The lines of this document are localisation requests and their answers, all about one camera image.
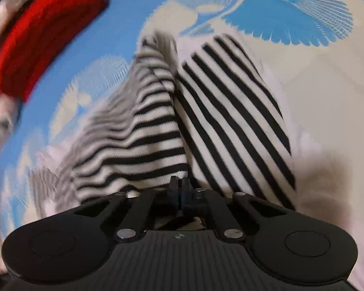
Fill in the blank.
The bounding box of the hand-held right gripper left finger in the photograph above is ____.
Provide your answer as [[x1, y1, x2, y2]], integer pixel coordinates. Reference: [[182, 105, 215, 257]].
[[73, 176, 182, 243]]

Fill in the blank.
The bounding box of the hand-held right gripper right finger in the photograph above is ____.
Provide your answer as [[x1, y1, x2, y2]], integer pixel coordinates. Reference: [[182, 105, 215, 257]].
[[182, 177, 289, 243]]

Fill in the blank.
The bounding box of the striped white hooded top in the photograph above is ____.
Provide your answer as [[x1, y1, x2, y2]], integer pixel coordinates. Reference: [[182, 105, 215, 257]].
[[29, 33, 298, 216]]

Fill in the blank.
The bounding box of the blue white patterned bed sheet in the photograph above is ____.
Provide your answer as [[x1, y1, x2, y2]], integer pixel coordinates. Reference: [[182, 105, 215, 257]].
[[0, 0, 364, 291]]

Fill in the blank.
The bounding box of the red folded blanket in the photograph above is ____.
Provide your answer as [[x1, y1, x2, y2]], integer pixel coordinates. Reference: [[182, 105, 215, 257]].
[[0, 0, 108, 104]]

